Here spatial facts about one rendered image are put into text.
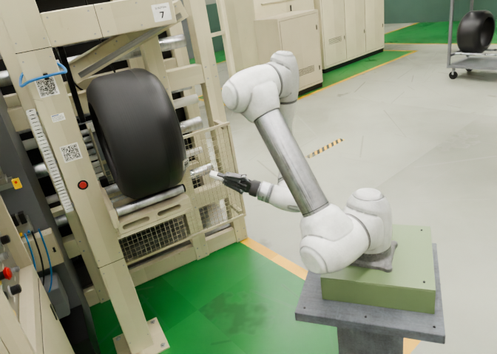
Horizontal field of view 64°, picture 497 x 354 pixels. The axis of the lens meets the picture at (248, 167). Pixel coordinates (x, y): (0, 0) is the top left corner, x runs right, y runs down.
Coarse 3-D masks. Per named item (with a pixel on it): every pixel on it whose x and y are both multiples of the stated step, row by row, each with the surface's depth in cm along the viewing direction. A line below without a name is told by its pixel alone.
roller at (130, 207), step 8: (160, 192) 192; (168, 192) 192; (176, 192) 194; (136, 200) 188; (144, 200) 188; (152, 200) 189; (160, 200) 192; (120, 208) 184; (128, 208) 185; (136, 208) 186; (120, 216) 185
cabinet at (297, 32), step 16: (272, 16) 629; (288, 16) 594; (304, 16) 614; (256, 32) 626; (272, 32) 598; (288, 32) 601; (304, 32) 621; (272, 48) 612; (288, 48) 608; (304, 48) 630; (304, 64) 638; (320, 64) 663; (304, 80) 646; (320, 80) 672
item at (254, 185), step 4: (240, 180) 179; (244, 180) 178; (252, 180) 177; (256, 180) 178; (244, 184) 178; (248, 184) 177; (252, 184) 176; (256, 184) 176; (248, 188) 179; (252, 188) 176; (256, 188) 176; (248, 192) 177; (252, 192) 176; (256, 192) 176; (252, 196) 179; (256, 196) 178
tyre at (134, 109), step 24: (120, 72) 178; (144, 72) 177; (96, 96) 167; (120, 96) 165; (144, 96) 167; (168, 96) 174; (96, 120) 200; (120, 120) 161; (144, 120) 164; (168, 120) 169; (120, 144) 162; (144, 144) 165; (168, 144) 170; (120, 168) 167; (144, 168) 168; (168, 168) 175; (144, 192) 180
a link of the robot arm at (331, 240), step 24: (240, 72) 134; (264, 72) 136; (240, 96) 131; (264, 96) 133; (264, 120) 135; (288, 144) 134; (288, 168) 134; (312, 192) 133; (312, 216) 132; (336, 216) 131; (312, 240) 129; (336, 240) 128; (360, 240) 132; (312, 264) 130; (336, 264) 127
